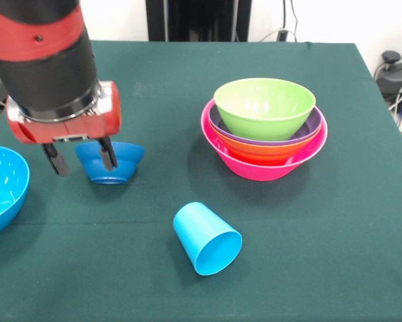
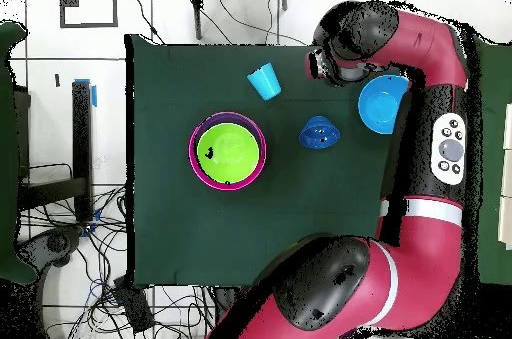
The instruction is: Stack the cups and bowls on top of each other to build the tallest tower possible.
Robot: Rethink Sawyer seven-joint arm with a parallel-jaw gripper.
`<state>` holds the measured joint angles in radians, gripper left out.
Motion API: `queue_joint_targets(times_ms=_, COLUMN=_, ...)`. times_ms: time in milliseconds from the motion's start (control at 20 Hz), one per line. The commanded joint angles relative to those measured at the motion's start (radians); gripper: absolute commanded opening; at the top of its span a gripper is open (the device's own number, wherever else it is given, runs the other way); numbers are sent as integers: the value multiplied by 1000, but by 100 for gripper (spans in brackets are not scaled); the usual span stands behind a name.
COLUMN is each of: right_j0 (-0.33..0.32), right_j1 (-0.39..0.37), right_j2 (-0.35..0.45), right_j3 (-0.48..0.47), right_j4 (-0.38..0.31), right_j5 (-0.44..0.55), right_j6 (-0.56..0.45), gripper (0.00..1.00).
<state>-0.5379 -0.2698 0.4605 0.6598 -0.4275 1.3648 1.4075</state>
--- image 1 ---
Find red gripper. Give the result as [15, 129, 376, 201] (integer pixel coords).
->
[5, 80, 123, 177]

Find pink bowl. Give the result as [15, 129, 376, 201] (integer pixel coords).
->
[201, 99, 329, 182]

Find large orange bowl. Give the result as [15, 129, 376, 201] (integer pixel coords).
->
[209, 124, 323, 166]

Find lime green bowl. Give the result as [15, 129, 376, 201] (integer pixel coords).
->
[213, 77, 317, 142]

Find purple bowl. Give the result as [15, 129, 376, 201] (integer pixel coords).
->
[209, 103, 323, 146]

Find small dark blue bowl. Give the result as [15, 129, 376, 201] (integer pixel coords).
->
[74, 141, 146, 185]

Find light blue bowl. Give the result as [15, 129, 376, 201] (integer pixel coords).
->
[0, 144, 31, 237]

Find dark green table cloth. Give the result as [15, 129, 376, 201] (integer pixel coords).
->
[0, 40, 402, 322]

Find light blue cup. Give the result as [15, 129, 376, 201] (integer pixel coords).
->
[172, 201, 244, 276]

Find black hanging cable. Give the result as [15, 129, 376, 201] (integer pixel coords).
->
[289, 0, 299, 43]

